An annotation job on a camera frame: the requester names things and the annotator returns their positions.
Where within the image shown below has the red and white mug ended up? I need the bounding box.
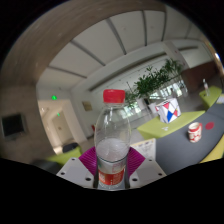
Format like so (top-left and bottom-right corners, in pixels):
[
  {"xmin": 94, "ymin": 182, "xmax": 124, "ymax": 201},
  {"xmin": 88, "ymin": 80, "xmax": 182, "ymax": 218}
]
[{"xmin": 187, "ymin": 121, "xmax": 204, "ymax": 144}]

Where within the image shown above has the red blue white cube box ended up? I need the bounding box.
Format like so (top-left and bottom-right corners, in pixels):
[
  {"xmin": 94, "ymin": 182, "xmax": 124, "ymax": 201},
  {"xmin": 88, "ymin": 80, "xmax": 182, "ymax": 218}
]
[{"xmin": 154, "ymin": 97, "xmax": 182, "ymax": 124}]

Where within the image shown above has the dark grey chair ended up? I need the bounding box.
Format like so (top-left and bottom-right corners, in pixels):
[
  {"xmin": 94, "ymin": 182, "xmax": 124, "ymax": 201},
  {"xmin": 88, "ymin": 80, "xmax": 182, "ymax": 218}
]
[{"xmin": 31, "ymin": 159, "xmax": 58, "ymax": 174}]

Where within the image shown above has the black wall monitor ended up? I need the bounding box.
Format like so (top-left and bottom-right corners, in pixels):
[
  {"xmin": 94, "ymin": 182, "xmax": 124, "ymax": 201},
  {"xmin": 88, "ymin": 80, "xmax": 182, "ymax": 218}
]
[{"xmin": 0, "ymin": 113, "xmax": 28, "ymax": 141}]

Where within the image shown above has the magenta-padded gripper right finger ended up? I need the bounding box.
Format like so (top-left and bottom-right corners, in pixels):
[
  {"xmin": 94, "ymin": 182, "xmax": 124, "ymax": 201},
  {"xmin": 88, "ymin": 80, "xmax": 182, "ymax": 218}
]
[{"xmin": 126, "ymin": 147, "xmax": 167, "ymax": 190}]

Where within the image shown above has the black backpack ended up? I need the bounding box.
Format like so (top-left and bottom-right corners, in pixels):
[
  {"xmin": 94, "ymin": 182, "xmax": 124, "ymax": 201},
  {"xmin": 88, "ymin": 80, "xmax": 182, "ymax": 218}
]
[{"xmin": 62, "ymin": 142, "xmax": 80, "ymax": 154}]

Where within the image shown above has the framed wall picture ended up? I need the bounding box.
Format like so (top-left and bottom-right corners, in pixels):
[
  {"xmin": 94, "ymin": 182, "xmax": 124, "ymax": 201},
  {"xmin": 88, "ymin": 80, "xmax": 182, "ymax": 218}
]
[{"xmin": 81, "ymin": 100, "xmax": 93, "ymax": 112}]

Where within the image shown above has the small green low table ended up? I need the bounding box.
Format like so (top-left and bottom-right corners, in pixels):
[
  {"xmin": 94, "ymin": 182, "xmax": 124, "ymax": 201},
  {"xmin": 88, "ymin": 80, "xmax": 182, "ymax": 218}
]
[{"xmin": 198, "ymin": 85, "xmax": 223, "ymax": 111}]

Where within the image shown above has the large green low table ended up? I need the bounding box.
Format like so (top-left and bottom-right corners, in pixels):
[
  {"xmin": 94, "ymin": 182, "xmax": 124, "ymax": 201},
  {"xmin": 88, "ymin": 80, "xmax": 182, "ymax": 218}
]
[{"xmin": 136, "ymin": 109, "xmax": 206, "ymax": 140}]

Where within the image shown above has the flat round red coaster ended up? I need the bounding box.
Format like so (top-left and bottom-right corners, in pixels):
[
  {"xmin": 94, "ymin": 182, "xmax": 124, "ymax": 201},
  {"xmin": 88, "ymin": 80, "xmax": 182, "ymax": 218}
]
[{"xmin": 204, "ymin": 121, "xmax": 215, "ymax": 131}]

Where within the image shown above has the green armchair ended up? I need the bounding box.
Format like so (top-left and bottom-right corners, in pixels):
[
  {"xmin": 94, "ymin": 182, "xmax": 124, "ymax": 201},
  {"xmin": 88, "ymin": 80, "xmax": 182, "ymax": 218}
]
[{"xmin": 46, "ymin": 146, "xmax": 83, "ymax": 166}]

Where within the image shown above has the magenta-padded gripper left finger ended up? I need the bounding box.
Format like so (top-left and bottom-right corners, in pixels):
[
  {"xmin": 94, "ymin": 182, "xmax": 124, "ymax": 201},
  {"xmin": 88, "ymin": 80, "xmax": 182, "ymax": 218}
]
[{"xmin": 55, "ymin": 146, "xmax": 99, "ymax": 190}]

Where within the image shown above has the group of potted plants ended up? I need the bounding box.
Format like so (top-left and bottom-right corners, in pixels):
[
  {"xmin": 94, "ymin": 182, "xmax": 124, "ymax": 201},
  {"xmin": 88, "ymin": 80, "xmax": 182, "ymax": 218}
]
[{"xmin": 124, "ymin": 58, "xmax": 185, "ymax": 109}]

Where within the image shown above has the clear red-capped water bottle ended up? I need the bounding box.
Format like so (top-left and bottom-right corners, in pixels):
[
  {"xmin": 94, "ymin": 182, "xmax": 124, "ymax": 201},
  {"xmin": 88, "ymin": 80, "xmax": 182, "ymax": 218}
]
[{"xmin": 93, "ymin": 88, "xmax": 132, "ymax": 191}]

